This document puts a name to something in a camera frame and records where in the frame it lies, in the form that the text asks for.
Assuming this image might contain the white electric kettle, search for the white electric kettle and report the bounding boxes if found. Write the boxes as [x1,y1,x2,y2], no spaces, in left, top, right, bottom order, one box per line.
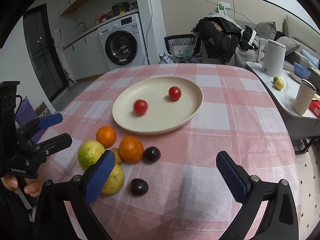
[256,38,286,77]

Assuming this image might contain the dark glass door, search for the dark glass door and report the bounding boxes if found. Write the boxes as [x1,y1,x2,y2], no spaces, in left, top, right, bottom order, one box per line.
[23,4,68,101]

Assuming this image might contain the green white wall device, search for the green white wall device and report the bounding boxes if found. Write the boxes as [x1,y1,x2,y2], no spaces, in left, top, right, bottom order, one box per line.
[217,2,231,15]

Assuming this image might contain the small yellow-green kiwi fruit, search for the small yellow-green kiwi fruit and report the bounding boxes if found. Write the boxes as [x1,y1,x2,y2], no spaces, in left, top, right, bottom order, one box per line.
[111,148,124,165]

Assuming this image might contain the blue bowl stack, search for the blue bowl stack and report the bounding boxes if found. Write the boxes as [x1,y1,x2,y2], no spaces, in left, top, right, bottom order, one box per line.
[293,62,311,80]

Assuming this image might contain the black mesh chair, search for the black mesh chair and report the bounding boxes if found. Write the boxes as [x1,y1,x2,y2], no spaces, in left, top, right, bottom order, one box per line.
[164,34,196,57]

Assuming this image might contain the cream tall cup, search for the cream tall cup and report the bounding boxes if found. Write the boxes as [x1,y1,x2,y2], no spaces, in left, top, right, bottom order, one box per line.
[293,79,317,115]

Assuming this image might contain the grey pillow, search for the grey pillow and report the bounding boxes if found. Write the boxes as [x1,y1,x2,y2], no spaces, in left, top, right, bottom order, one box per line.
[255,21,277,40]

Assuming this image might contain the yellow-green fruit on side table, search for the yellow-green fruit on side table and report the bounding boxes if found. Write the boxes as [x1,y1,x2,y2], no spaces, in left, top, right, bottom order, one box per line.
[273,76,285,90]

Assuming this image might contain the pile of dark clothes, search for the pile of dark clothes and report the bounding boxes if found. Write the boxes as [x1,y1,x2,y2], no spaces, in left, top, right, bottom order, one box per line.
[191,12,257,63]

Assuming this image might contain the wrinkled yellow-green guava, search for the wrinkled yellow-green guava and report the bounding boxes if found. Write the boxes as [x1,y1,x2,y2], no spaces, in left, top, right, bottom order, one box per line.
[101,164,125,195]

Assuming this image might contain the black pot on washer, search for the black pot on washer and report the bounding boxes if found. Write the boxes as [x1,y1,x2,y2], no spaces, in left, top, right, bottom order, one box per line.
[112,2,130,15]

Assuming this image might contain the white washing machine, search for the white washing machine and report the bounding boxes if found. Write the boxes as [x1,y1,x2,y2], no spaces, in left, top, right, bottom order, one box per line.
[98,12,149,70]

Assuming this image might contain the person's left hand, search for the person's left hand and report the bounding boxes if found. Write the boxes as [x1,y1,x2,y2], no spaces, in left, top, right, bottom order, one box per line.
[0,171,43,197]

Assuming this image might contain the dark plum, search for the dark plum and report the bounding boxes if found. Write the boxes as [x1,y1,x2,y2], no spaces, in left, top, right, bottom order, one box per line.
[130,178,149,196]
[143,146,161,164]

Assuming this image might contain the white side table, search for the white side table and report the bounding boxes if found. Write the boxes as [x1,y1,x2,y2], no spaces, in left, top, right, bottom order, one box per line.
[246,61,320,140]

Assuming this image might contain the orange tangerine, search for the orange tangerine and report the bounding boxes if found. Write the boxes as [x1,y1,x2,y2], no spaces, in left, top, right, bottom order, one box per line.
[96,126,117,148]
[119,136,144,164]

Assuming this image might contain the smooth green guava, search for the smooth green guava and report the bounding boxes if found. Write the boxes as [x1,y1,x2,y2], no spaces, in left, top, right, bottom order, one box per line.
[77,140,105,171]

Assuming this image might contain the red cherry tomato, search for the red cherry tomato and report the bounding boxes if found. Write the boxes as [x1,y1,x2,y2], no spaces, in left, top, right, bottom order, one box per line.
[168,86,182,101]
[133,99,148,116]

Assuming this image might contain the cream round plate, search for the cream round plate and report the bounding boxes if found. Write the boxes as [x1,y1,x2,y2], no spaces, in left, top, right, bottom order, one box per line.
[112,76,204,135]

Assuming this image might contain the kitchen counter cabinet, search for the kitchen counter cabinet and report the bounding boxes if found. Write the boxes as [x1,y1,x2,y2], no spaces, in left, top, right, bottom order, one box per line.
[63,9,139,81]

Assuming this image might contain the grey sofa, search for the grey sofa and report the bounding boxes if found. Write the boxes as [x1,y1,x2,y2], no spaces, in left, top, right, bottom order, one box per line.
[228,15,319,78]

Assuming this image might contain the red tissue box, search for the red tissue box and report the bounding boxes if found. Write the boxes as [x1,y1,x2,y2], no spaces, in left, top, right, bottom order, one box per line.
[309,100,320,118]

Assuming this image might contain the hanging grey cable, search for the hanging grey cable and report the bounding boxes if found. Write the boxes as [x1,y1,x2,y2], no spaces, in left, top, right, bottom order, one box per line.
[143,0,256,67]

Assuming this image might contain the pink checkered tablecloth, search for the pink checkered tablecloth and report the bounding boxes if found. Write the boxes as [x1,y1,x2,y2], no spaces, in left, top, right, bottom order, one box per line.
[39,64,301,239]

